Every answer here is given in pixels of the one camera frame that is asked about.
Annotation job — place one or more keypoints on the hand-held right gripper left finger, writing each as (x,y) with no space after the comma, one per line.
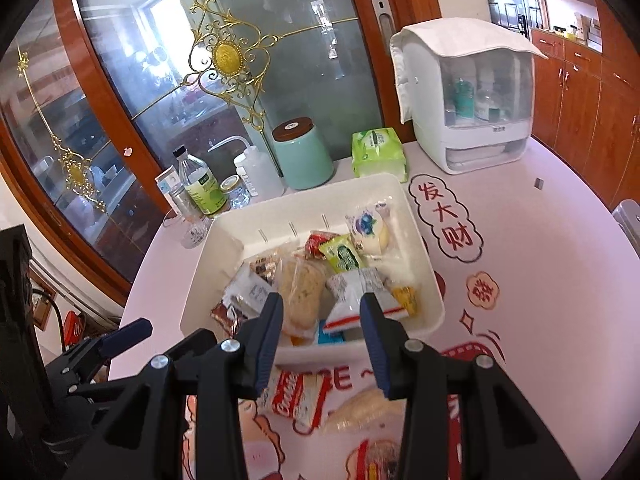
(270,340)

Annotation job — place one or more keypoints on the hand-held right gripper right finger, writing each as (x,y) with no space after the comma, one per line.
(375,350)

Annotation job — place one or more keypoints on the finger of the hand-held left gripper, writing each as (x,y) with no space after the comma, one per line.
(197,340)
(127,332)

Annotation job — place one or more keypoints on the white red striped packet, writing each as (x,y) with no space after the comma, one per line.
(357,287)

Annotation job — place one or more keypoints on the white plastic bin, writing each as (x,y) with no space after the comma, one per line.
(300,200)

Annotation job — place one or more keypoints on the orange snack packet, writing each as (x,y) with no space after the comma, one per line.
(297,341)

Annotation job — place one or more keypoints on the dark red snack packet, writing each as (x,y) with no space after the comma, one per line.
(225,317)

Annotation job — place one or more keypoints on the blue snack packet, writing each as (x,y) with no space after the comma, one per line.
(335,338)

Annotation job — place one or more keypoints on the red box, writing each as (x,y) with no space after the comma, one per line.
(74,327)

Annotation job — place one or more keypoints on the pale bread packet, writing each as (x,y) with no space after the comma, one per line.
(300,295)
(360,410)

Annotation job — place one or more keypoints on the yellow snack packet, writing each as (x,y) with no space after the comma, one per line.
(406,301)

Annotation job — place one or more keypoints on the red cookie packet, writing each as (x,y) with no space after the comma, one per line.
(295,395)

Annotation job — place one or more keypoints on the green snack packet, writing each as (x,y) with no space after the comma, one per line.
(345,256)

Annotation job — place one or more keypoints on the clear glass cup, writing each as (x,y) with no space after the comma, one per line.
(192,232)

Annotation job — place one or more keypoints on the blueberry print bun packet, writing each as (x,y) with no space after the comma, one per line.
(367,227)

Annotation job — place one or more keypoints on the clear glass jar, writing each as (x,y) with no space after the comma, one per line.
(180,200)

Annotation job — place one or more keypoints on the glass bottle with green label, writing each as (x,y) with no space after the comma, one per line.
(202,192)

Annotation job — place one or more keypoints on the small jar with gold lid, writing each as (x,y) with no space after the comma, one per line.
(235,195)

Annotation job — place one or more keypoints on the small white blue box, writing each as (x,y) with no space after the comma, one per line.
(167,182)

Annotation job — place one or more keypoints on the white plastic wash bottle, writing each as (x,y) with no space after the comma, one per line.
(260,175)

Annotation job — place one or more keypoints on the teal jar with brown lid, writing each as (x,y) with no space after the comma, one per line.
(305,160)

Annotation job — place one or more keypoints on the green tissue pack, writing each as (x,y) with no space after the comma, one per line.
(377,152)

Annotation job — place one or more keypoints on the wooden glass door gold ornament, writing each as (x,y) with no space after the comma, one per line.
(60,125)
(325,60)

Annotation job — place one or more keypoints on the white storage organiser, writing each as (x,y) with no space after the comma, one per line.
(430,130)

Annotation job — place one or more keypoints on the small grey square object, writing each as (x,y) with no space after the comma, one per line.
(539,183)

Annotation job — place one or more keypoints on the teal bottle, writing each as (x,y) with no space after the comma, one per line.
(462,97)

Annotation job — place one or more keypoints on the clear white bottle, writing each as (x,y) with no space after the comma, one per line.
(486,102)

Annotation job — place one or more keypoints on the grey ribbed object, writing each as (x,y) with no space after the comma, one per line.
(627,222)

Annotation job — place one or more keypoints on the wooden cabinets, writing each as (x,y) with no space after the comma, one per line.
(575,95)

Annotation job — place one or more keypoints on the white cloth cover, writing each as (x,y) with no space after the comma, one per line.
(465,35)

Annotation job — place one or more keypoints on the dark panelled door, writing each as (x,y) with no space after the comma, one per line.
(505,10)

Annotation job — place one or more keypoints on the wooden shelf with boxes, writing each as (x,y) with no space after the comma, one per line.
(565,5)

